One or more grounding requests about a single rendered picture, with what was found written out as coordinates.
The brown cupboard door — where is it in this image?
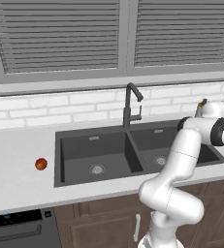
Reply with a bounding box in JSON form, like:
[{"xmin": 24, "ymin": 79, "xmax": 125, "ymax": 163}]
[
  {"xmin": 53, "ymin": 193, "xmax": 156, "ymax": 248},
  {"xmin": 175, "ymin": 177, "xmax": 224, "ymax": 248}
]

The red round fruit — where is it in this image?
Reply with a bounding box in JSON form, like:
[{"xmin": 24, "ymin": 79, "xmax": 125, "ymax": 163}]
[{"xmin": 34, "ymin": 157, "xmax": 48, "ymax": 171}]

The grey window with blinds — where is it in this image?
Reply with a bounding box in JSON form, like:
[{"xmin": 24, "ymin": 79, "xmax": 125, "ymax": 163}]
[{"xmin": 0, "ymin": 0, "xmax": 224, "ymax": 97}]

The dishwasher handle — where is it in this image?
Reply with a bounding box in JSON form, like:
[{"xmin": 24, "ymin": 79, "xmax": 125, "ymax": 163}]
[{"xmin": 0, "ymin": 224, "xmax": 43, "ymax": 245}]

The white cupboard handle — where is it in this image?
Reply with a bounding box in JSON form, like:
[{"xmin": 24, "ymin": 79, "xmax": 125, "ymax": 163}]
[{"xmin": 133, "ymin": 213, "xmax": 142, "ymax": 243}]

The dark grey double sink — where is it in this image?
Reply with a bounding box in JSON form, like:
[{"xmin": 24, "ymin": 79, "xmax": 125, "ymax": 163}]
[{"xmin": 53, "ymin": 119, "xmax": 224, "ymax": 188}]

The dark grey tap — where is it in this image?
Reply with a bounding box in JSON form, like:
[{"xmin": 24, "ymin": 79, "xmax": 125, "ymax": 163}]
[{"xmin": 122, "ymin": 81, "xmax": 144, "ymax": 131}]

